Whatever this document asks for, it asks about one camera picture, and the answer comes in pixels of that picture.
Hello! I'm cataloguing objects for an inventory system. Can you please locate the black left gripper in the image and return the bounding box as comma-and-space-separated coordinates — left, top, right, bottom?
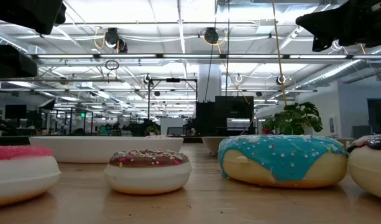
0, 44, 39, 83

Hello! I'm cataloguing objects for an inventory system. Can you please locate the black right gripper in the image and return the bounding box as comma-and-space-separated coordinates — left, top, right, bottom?
295, 0, 381, 53

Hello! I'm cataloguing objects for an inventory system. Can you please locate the red frosted donut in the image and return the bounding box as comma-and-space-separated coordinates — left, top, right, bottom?
0, 144, 62, 208

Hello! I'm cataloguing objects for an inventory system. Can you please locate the large blue frosted donut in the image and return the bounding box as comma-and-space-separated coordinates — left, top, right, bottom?
217, 134, 349, 189

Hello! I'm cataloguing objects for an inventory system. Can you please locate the large chocolate glazed donut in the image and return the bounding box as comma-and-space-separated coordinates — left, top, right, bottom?
346, 133, 381, 202

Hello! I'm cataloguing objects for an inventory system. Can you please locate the chocolate sprinkled donut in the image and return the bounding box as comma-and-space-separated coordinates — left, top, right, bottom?
103, 148, 193, 196

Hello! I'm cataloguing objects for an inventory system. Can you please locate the black desk monitor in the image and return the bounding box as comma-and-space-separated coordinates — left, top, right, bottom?
4, 104, 27, 120

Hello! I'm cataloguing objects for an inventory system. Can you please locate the green potted plant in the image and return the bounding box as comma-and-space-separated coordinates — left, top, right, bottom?
261, 101, 324, 136

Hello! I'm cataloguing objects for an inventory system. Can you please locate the white round plate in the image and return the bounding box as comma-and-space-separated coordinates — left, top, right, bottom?
28, 136, 185, 164

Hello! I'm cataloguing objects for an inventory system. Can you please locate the white building column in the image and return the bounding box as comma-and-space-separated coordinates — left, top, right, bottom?
197, 63, 223, 103

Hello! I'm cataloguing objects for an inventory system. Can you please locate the round shallow bowl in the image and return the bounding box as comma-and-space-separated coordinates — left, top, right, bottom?
201, 136, 230, 156

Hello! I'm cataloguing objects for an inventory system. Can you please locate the small background plant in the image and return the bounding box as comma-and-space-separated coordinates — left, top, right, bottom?
145, 124, 162, 137

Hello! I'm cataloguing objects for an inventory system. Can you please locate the white background cabinet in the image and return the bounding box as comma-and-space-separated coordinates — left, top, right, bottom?
160, 117, 185, 137

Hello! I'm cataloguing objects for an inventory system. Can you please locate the yellow hanging cable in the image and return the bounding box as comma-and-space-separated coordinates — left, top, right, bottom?
271, 0, 288, 107

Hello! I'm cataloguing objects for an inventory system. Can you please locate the dark wall monitor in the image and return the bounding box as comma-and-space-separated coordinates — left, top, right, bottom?
366, 98, 381, 134

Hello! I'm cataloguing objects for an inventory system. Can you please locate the black hanging cable loop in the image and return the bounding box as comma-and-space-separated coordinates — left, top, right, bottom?
104, 59, 120, 71

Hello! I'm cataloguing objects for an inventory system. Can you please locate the black background gantry frame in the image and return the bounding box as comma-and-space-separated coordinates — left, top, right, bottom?
146, 77, 199, 138

